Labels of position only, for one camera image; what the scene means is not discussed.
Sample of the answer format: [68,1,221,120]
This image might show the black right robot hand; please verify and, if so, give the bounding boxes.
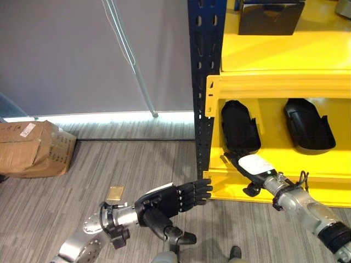
[220,149,278,197]

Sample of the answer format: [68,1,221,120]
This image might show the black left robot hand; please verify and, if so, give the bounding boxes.
[134,178,214,246]

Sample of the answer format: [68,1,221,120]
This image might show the black sole-shaped part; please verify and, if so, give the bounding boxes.
[220,99,262,154]
[282,98,337,155]

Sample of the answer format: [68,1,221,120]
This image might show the yellow shelf board with beam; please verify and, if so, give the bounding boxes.
[205,0,351,116]

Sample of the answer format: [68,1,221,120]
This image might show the brown cardboard box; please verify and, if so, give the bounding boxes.
[0,120,77,179]

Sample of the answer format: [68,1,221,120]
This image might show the glossy black box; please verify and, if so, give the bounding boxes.
[237,0,306,36]

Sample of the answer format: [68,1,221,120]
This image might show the grey object on shelf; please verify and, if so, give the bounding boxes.
[335,0,351,15]

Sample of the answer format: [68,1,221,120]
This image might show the small golden cardboard piece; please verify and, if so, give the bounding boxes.
[106,186,124,202]

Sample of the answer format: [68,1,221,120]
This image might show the grey robot body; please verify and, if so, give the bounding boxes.
[151,250,179,263]

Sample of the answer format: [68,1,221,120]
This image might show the dark robot foot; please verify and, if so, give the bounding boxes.
[228,245,243,261]

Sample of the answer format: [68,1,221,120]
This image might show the slanted grey metal pole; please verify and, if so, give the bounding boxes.
[101,0,160,118]

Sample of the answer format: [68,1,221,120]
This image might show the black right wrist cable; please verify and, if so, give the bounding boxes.
[295,170,311,190]

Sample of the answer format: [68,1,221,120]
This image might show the dark blue shelf post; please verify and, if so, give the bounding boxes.
[187,0,228,179]

